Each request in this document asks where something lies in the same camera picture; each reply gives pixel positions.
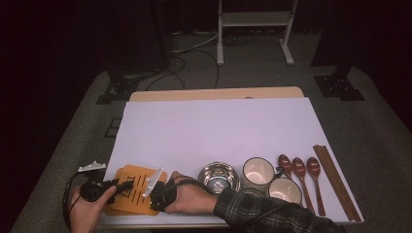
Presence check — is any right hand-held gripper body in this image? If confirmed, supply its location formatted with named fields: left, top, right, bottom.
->
left=142, top=167, right=179, bottom=213

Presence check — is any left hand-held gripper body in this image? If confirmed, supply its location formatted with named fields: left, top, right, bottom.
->
left=78, top=160, right=120, bottom=203

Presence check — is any shiny steel bowl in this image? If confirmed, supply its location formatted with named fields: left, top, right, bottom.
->
left=196, top=161, right=242, bottom=196

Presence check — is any brown wooden spoon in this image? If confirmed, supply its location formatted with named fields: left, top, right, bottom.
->
left=277, top=153, right=294, bottom=181
left=305, top=156, right=326, bottom=217
left=292, top=156, right=316, bottom=215

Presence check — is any brown wooden chopstick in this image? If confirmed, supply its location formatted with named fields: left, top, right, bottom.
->
left=313, top=146, right=354, bottom=223
left=318, top=145, right=360, bottom=223
left=315, top=145, right=357, bottom=223
left=320, top=145, right=362, bottom=222

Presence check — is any person's left hand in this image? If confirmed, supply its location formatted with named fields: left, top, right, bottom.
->
left=68, top=186, right=118, bottom=233

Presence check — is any person's right hand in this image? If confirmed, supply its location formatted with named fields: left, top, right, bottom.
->
left=164, top=170, right=220, bottom=216

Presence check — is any black stand base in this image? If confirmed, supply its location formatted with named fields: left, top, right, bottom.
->
left=310, top=0, right=366, bottom=102
left=95, top=69, right=140, bottom=105

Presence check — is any white metal stand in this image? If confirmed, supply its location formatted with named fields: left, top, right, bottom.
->
left=216, top=0, right=299, bottom=67

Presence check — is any left hand-held gripper black cable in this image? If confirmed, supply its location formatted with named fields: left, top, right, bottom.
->
left=62, top=171, right=86, bottom=232

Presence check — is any hand-held gripper black cable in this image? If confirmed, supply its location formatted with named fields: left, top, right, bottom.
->
left=176, top=178, right=217, bottom=197
left=62, top=171, right=86, bottom=232

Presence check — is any right hand-held gripper black cable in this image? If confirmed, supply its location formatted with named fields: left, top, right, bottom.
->
left=176, top=178, right=217, bottom=197

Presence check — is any black floor cable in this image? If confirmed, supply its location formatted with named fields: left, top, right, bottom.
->
left=190, top=50, right=222, bottom=90
left=145, top=55, right=188, bottom=91

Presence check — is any white floor cable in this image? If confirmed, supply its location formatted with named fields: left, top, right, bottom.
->
left=171, top=30, right=222, bottom=54

